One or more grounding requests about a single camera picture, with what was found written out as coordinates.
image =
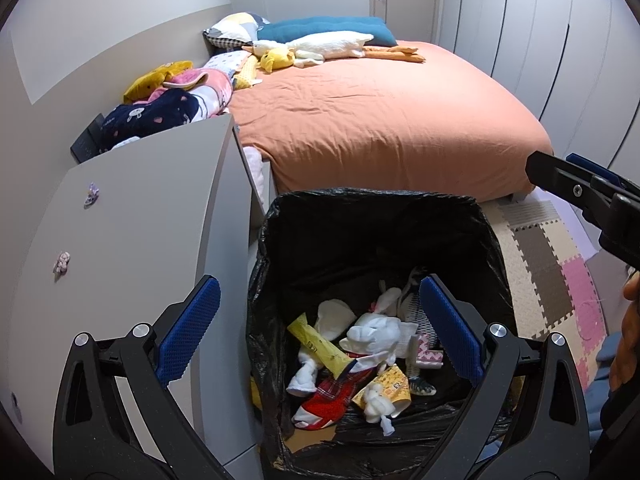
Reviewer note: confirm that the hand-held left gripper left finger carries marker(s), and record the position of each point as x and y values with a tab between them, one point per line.
192	325

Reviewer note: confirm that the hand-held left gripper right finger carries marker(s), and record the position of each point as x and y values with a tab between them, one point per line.
450	325

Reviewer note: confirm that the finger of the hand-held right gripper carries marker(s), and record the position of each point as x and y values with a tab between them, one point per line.
592	169
565	182

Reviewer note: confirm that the white knotted cloth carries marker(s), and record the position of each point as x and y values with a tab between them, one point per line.
377	400
306	375

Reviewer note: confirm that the trash bin with black bag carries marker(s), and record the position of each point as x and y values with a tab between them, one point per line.
350	240

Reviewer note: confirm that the person's right hand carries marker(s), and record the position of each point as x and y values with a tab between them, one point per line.
627	355

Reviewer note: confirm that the pink zigzag packet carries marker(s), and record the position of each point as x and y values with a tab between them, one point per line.
425	352

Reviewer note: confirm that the grey patterned sock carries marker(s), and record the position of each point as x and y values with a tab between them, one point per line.
410	305

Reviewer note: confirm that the orange yellow snack packet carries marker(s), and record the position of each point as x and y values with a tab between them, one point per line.
392	385

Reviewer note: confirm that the foam puzzle floor mat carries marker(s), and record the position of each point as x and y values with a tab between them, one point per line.
545	270

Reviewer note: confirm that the grey cabinet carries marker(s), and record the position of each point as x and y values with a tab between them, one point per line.
140	240

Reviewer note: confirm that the white rounded cloth piece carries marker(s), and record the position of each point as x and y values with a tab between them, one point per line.
332	317

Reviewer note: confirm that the long yellow packet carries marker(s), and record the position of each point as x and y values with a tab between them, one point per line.
320	347

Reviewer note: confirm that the grey wardrobe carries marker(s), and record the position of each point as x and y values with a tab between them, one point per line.
540	35

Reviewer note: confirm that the pink candy wrapper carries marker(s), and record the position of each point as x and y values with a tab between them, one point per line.
61	261

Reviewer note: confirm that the red checked packet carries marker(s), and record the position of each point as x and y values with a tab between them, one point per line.
325	402

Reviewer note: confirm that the purple candy wrapper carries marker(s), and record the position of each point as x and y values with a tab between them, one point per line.
91	194

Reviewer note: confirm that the blue denim cloth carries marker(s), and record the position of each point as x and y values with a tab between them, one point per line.
600	400

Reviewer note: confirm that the bed with orange sheet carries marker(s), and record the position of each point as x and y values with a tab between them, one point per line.
380	120

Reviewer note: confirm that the pink blanket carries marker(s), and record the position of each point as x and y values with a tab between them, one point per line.
210	90

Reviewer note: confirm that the beige door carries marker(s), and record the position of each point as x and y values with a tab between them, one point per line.
405	0

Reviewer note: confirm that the yellow fleece blanket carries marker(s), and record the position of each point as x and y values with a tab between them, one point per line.
155	77

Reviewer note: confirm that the yellow patterned bolster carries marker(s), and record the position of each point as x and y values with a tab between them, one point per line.
245	74

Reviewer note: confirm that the white patterned pillow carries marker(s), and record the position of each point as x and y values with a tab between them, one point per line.
225	62

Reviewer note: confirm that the white goose plush toy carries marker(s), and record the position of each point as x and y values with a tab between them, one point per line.
325	46

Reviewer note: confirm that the yellow duck plush toy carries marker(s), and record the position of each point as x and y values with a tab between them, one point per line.
277	59

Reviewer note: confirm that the teal cushion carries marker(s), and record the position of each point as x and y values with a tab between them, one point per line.
330	27

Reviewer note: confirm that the checked patchwork pillow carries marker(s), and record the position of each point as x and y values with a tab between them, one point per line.
232	30

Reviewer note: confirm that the black wall socket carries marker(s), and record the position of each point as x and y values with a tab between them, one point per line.
87	140

